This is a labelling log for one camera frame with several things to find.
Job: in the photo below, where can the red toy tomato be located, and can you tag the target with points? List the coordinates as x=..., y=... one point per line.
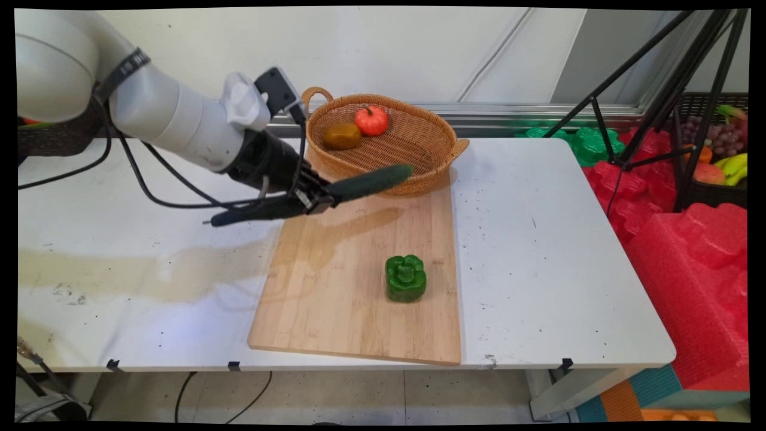
x=371, y=121

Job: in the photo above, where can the small red toy fruit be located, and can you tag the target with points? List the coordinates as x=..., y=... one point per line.
x=31, y=121

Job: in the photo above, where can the black tripod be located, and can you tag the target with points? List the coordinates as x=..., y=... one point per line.
x=676, y=90

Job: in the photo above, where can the brown toy potato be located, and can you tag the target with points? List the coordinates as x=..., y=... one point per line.
x=342, y=136

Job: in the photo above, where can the black silver wrist camera box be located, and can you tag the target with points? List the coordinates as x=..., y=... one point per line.
x=278, y=90

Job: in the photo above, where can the grey equipment under table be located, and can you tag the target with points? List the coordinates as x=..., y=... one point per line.
x=48, y=410

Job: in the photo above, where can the yellow toy bananas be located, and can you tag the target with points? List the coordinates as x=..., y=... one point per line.
x=736, y=166

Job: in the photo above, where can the large red foam block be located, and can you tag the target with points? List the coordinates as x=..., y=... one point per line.
x=688, y=287

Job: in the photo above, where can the red foam sheet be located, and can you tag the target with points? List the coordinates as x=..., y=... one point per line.
x=634, y=191

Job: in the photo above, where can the woven wicker basket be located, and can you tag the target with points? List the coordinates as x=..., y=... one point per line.
x=413, y=137

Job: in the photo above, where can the metal wall rail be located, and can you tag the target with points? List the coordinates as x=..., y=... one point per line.
x=508, y=114

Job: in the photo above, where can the black plastic basket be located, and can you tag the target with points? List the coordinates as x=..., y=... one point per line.
x=60, y=140

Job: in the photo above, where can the green foam sheet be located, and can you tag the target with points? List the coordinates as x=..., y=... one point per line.
x=589, y=146

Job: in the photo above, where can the green toy vegetable stalk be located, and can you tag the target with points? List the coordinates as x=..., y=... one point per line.
x=730, y=111

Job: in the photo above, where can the white table leg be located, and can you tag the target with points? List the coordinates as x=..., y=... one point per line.
x=574, y=392

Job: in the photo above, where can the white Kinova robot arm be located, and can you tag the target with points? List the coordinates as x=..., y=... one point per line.
x=167, y=114

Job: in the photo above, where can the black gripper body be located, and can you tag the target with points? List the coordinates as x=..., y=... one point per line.
x=266, y=161

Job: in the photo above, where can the wooden cutting board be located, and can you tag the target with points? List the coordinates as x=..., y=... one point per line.
x=353, y=275

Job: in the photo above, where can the dark green toy cucumber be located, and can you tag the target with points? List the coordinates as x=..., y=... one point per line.
x=371, y=179

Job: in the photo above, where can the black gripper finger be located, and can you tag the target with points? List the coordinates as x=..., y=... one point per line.
x=314, y=178
x=317, y=200

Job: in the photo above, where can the teal orange foam mat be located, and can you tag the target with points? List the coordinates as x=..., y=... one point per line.
x=658, y=389

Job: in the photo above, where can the black fruit crate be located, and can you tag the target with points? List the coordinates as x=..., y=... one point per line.
x=709, y=194

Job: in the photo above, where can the purple toy grapes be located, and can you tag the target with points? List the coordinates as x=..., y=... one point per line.
x=725, y=139

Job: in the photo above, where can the green toy bell pepper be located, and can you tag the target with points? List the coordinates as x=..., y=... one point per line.
x=406, y=281

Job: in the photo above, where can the black tape tab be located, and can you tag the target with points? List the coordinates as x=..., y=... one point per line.
x=234, y=366
x=112, y=364
x=567, y=365

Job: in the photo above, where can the orange toy carrot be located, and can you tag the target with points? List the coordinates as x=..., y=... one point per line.
x=706, y=154

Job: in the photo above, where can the orange red toy peach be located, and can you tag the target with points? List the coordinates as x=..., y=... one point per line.
x=709, y=174

